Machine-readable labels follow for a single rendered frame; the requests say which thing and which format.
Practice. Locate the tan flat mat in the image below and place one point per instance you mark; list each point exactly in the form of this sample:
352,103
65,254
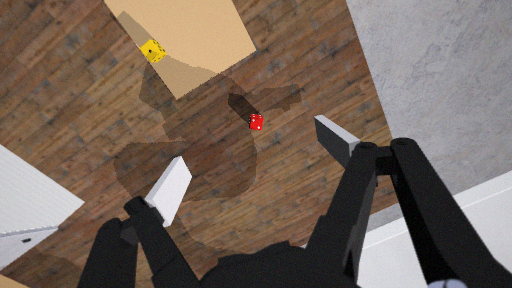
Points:
202,38

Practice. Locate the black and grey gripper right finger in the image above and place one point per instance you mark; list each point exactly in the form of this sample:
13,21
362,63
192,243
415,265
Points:
450,252

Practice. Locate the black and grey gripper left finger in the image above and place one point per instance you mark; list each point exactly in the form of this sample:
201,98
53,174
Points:
109,266

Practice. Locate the red die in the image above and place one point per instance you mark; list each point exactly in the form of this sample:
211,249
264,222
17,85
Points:
256,122

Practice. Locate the yellow die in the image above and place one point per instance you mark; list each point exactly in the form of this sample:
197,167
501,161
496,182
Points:
153,51

